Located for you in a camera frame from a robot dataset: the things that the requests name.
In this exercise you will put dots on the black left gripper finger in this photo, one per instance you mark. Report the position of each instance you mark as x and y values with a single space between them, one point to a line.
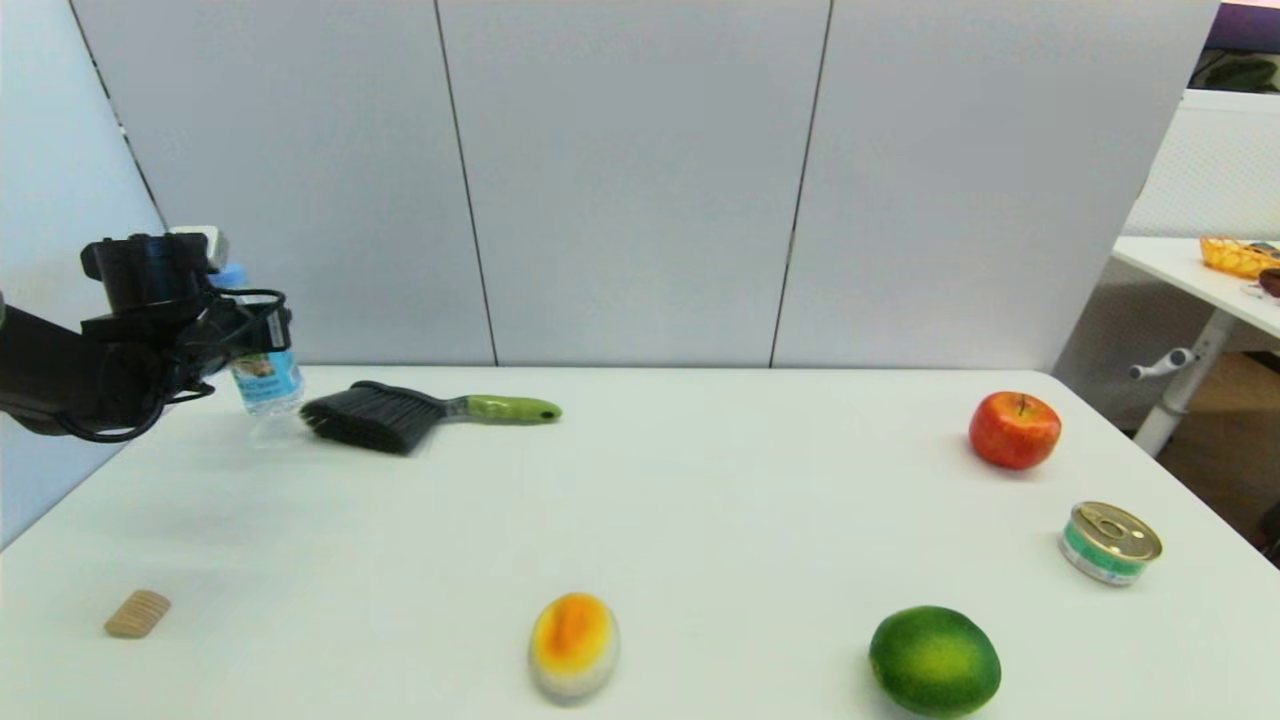
265 328

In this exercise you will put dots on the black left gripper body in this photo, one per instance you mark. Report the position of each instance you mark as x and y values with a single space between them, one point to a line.
140 275

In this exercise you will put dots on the clear soda water bottle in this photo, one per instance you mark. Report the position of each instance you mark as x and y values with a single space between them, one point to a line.
270 385

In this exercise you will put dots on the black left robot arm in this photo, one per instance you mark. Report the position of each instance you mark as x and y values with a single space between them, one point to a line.
60 375

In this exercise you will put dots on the ridged wooden half-round block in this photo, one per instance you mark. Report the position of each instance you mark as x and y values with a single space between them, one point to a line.
138 614

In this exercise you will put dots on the toy half egg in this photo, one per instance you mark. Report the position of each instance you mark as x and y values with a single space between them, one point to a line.
573 645

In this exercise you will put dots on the green lime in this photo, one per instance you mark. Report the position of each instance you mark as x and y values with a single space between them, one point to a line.
934 662

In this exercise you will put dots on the red apple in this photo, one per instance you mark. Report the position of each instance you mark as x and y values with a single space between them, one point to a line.
1014 432

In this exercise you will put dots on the round tin can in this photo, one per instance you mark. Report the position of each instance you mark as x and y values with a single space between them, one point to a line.
1109 545

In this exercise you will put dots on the white background table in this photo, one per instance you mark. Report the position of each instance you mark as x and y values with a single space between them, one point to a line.
1180 265

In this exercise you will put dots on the white mesh partition panel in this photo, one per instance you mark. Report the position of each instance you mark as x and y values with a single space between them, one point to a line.
1210 170

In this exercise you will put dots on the dark brown round item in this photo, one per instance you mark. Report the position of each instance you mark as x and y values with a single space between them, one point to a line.
1271 283

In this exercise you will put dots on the green plant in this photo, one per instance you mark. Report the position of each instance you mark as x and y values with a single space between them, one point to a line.
1245 73

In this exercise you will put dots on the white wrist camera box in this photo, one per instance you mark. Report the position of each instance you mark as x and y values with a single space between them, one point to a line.
200 245

